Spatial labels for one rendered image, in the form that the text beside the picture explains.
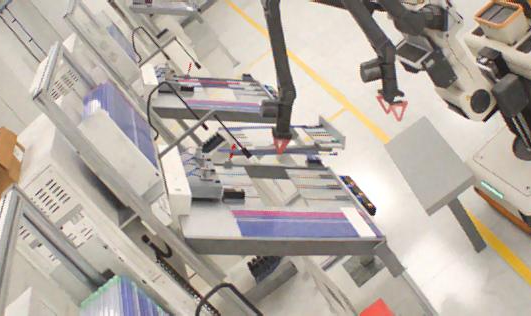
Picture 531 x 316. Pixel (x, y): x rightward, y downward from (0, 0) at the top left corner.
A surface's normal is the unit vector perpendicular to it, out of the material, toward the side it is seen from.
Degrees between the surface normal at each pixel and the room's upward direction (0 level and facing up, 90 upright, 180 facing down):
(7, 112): 90
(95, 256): 90
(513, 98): 90
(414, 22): 90
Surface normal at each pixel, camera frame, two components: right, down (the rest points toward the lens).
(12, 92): 0.22, 0.36
